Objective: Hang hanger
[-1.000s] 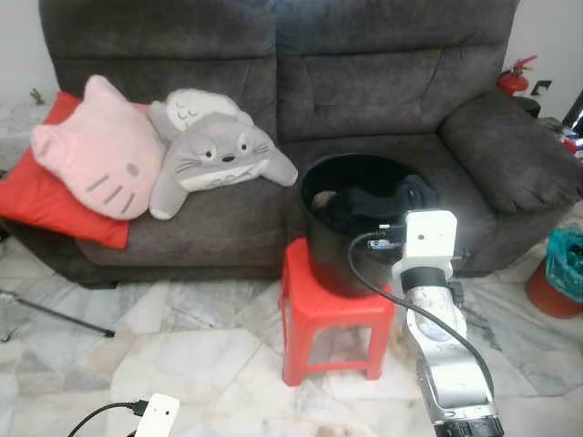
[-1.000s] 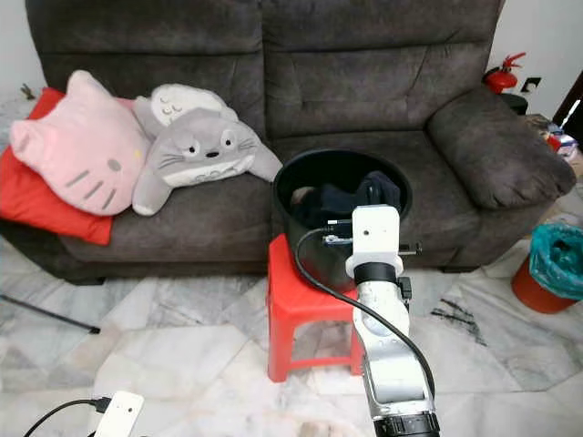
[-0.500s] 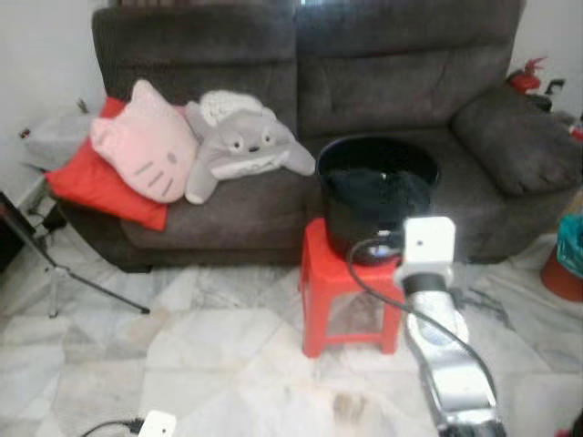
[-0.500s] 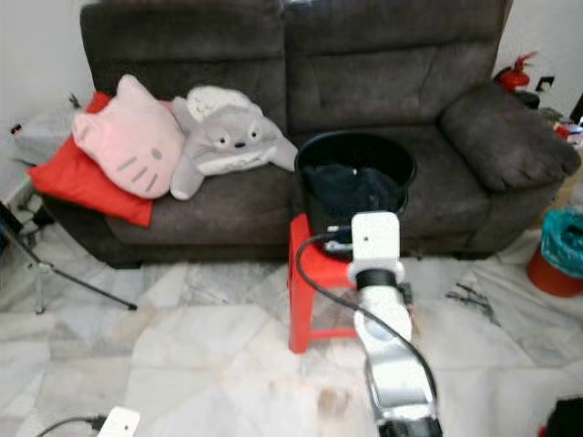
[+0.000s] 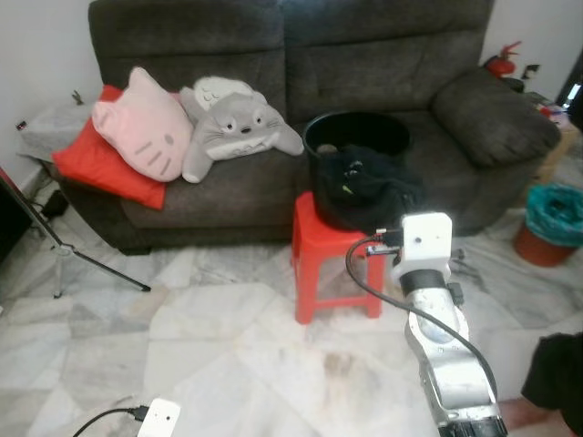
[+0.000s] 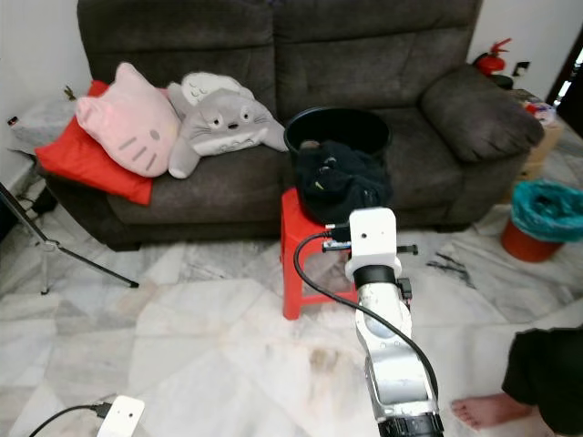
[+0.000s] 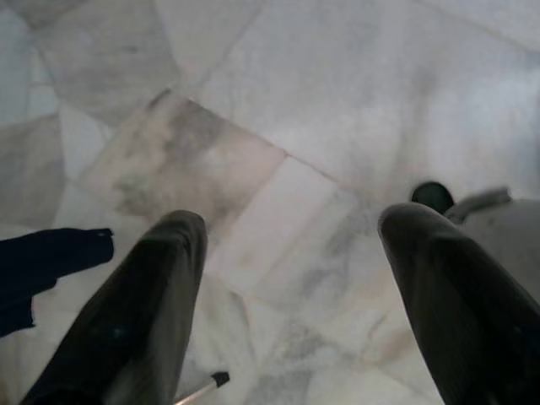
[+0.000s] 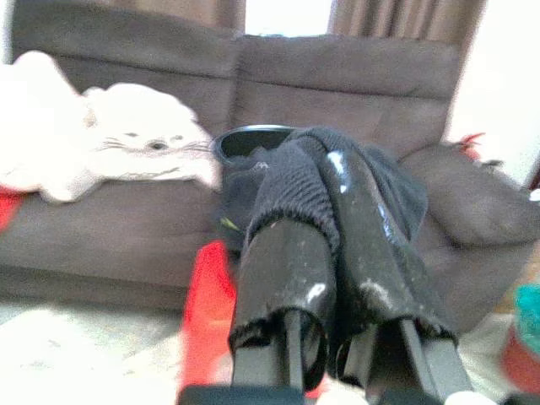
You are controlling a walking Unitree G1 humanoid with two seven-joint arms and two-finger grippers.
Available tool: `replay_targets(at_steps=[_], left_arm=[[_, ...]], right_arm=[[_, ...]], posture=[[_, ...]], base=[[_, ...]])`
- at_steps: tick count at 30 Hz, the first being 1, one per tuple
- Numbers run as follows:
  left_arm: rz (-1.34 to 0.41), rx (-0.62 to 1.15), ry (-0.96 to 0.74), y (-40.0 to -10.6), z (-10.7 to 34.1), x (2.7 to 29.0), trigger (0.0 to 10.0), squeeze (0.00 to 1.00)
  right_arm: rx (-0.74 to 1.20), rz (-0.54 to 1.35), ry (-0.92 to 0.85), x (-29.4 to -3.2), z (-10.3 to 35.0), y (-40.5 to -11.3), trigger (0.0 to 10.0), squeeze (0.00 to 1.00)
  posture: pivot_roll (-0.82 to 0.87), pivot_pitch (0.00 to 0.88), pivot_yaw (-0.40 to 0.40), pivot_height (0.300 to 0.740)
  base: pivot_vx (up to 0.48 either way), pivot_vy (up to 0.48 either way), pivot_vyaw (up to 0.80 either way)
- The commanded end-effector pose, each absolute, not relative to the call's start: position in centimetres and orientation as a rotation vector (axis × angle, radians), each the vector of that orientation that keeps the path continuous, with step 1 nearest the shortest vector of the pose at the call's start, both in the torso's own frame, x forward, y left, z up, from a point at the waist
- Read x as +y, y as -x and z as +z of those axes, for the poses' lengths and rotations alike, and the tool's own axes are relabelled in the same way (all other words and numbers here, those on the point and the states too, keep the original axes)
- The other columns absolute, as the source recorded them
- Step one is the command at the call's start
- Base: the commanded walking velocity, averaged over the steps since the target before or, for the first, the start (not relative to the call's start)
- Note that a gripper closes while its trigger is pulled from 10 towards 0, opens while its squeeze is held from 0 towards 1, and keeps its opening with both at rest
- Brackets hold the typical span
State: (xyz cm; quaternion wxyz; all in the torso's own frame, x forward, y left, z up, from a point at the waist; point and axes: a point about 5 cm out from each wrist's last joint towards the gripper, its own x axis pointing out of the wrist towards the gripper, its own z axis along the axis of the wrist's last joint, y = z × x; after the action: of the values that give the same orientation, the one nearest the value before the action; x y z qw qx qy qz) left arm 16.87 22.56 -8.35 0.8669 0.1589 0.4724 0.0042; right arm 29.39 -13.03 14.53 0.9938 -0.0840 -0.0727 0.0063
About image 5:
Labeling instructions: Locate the black knit garment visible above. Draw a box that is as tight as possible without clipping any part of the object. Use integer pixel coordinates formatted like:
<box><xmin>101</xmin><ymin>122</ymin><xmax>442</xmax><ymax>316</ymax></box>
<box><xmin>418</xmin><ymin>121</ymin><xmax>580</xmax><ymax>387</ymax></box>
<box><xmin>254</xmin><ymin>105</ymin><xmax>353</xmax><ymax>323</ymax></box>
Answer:
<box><xmin>314</xmin><ymin>143</ymin><xmax>426</xmax><ymax>230</ymax></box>

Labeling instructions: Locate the red bin with teal liner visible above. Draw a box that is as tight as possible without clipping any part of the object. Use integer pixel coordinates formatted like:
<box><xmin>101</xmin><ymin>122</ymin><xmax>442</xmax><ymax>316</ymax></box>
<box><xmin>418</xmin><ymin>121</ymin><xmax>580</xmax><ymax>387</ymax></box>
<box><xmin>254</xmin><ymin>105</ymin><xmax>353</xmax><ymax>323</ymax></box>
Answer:
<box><xmin>513</xmin><ymin>184</ymin><xmax>583</xmax><ymax>268</ymax></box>

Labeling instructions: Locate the light wood small table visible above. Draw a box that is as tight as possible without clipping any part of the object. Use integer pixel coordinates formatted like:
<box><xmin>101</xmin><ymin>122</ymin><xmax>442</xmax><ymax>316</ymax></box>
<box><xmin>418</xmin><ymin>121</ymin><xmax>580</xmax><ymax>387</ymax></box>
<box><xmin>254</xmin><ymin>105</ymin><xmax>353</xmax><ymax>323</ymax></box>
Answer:
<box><xmin>533</xmin><ymin>91</ymin><xmax>583</xmax><ymax>188</ymax></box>

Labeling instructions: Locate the person leg in black shorts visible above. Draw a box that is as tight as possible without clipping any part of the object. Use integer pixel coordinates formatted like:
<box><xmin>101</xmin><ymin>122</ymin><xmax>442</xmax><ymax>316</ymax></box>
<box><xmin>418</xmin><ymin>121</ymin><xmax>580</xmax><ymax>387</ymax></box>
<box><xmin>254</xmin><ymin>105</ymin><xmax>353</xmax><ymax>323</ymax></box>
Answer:
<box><xmin>499</xmin><ymin>332</ymin><xmax>583</xmax><ymax>437</ymax></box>

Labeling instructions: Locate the red fire extinguisher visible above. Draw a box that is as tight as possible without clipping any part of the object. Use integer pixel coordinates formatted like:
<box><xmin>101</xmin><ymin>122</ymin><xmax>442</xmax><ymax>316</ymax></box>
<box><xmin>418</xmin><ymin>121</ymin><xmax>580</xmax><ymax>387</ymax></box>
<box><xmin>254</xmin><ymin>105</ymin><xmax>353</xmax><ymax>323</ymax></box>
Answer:
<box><xmin>483</xmin><ymin>40</ymin><xmax>525</xmax><ymax>79</ymax></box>

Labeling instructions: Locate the black plastic bucket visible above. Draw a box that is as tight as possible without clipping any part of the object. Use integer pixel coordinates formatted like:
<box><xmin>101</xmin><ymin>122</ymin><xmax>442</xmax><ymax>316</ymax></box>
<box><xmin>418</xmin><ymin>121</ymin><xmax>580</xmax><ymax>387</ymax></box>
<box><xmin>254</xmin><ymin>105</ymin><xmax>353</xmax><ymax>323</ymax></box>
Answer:
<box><xmin>303</xmin><ymin>111</ymin><xmax>413</xmax><ymax>233</ymax></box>

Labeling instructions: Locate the dark brown fabric sofa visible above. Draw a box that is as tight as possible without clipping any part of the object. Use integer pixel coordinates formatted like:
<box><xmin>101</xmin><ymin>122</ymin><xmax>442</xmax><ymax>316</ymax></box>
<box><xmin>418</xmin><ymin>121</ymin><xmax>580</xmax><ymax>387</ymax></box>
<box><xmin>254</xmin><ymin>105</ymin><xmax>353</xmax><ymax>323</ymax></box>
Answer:
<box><xmin>56</xmin><ymin>0</ymin><xmax>563</xmax><ymax>256</ymax></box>

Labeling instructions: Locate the red plastic stool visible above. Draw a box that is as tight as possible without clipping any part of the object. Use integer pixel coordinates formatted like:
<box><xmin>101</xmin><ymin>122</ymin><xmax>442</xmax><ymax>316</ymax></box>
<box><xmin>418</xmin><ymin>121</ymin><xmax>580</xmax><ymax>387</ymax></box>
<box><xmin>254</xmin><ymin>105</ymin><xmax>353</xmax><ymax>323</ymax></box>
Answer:
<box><xmin>291</xmin><ymin>191</ymin><xmax>387</xmax><ymax>326</ymax></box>

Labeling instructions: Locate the grey Totoro plush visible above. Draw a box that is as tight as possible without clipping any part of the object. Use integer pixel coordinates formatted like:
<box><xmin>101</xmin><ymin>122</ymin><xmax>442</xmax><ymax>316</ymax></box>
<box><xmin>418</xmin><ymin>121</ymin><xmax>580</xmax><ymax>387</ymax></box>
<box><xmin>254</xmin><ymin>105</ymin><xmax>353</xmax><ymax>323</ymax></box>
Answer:
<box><xmin>179</xmin><ymin>77</ymin><xmax>305</xmax><ymax>185</ymax></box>

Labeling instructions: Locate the pink Hello Kitty cushion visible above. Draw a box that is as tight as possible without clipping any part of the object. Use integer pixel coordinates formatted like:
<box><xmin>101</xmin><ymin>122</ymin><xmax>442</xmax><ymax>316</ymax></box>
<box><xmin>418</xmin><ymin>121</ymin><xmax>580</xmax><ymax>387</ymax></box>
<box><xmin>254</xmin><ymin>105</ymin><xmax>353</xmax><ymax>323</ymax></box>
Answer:
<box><xmin>91</xmin><ymin>66</ymin><xmax>194</xmax><ymax>183</ymax></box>

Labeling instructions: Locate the red cushion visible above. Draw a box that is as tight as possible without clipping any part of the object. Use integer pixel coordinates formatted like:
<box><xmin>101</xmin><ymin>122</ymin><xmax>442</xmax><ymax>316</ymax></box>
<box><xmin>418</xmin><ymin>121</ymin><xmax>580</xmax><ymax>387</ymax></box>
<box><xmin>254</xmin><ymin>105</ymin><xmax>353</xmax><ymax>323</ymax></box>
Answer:
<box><xmin>52</xmin><ymin>84</ymin><xmax>169</xmax><ymax>211</ymax></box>

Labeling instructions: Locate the silver metal clothes rack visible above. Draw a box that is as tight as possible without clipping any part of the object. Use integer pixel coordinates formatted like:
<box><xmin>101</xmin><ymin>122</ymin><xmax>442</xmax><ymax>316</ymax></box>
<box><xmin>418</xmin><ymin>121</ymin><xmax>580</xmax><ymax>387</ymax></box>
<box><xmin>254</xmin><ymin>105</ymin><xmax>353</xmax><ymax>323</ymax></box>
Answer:
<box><xmin>0</xmin><ymin>167</ymin><xmax>153</xmax><ymax>299</ymax></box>

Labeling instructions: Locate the black power adapter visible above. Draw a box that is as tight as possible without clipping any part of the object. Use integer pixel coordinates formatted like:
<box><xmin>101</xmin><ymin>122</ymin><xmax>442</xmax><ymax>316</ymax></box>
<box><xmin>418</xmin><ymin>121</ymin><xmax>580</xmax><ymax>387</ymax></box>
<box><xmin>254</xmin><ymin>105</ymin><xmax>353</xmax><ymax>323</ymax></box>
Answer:
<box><xmin>40</xmin><ymin>189</ymin><xmax>70</xmax><ymax>219</ymax></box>

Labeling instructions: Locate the grey speckled stone table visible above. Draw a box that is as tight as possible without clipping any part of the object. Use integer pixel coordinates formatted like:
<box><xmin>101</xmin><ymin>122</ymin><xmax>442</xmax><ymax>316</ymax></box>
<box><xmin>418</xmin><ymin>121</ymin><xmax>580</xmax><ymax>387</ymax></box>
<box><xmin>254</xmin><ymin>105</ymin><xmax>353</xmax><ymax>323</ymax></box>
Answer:
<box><xmin>16</xmin><ymin>91</ymin><xmax>101</xmax><ymax>165</ymax></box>

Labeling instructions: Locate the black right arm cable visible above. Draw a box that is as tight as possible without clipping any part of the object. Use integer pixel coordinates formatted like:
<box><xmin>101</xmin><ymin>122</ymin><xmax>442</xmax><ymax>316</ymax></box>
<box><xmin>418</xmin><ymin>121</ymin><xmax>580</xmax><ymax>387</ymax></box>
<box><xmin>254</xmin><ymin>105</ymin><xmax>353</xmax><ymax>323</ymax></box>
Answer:
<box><xmin>344</xmin><ymin>232</ymin><xmax>500</xmax><ymax>401</ymax></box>

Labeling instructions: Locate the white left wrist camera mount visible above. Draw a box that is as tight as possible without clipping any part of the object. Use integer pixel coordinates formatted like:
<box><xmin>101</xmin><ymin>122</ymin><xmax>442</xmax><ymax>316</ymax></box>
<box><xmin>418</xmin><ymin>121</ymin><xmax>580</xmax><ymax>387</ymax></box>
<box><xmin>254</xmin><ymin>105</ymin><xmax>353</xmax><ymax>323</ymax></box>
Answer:
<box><xmin>135</xmin><ymin>398</ymin><xmax>181</xmax><ymax>437</ymax></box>

